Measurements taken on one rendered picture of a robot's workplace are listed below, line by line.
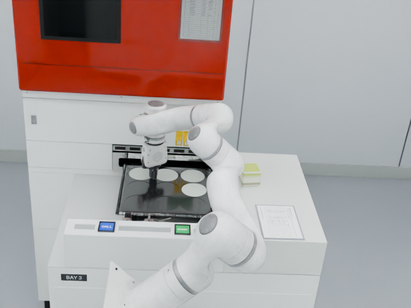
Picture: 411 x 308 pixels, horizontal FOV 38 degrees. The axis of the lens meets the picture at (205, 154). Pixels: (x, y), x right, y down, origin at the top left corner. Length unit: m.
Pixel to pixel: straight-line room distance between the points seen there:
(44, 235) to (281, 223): 1.20
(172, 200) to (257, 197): 0.33
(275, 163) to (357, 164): 2.02
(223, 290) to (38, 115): 1.05
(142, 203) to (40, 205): 0.62
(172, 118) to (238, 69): 1.88
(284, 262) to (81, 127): 1.02
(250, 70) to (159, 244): 2.18
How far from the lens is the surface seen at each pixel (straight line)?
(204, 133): 1.91
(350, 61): 4.16
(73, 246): 2.12
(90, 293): 2.24
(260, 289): 2.23
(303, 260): 2.17
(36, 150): 2.66
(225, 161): 1.96
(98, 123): 2.56
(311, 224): 2.21
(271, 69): 4.07
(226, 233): 1.62
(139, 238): 2.07
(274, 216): 2.22
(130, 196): 2.39
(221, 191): 1.80
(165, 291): 1.76
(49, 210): 2.82
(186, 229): 2.10
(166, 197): 2.38
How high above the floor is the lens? 2.20
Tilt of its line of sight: 29 degrees down
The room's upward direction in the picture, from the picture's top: 5 degrees clockwise
